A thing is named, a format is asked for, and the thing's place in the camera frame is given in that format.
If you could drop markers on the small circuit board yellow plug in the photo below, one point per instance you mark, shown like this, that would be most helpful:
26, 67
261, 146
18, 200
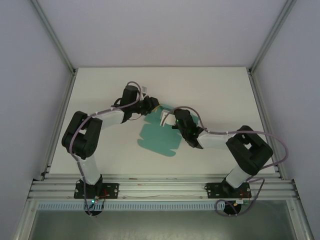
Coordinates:
240, 201

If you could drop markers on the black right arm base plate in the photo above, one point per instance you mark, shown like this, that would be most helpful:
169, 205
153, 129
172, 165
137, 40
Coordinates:
212, 190

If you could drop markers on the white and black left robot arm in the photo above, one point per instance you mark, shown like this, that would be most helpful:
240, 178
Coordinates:
92, 172

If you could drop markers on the teal green cloth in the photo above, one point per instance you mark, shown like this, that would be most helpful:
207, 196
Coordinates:
160, 140

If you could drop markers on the small circuit board with LEDs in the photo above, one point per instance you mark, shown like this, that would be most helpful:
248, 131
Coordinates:
94, 200

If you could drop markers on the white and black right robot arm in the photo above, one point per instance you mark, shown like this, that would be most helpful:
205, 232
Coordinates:
237, 177

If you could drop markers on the aluminium frame post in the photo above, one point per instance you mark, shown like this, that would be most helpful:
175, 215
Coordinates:
271, 35
53, 35

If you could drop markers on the aluminium table side rail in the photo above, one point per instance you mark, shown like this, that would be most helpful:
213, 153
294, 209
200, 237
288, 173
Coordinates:
58, 125
266, 120

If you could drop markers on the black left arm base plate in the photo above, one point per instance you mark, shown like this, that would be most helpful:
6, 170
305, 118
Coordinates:
112, 190

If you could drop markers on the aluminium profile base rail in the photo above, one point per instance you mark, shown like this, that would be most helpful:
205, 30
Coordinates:
162, 186

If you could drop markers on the grey sheet metal panel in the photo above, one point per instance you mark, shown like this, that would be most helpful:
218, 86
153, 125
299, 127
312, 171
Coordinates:
160, 225

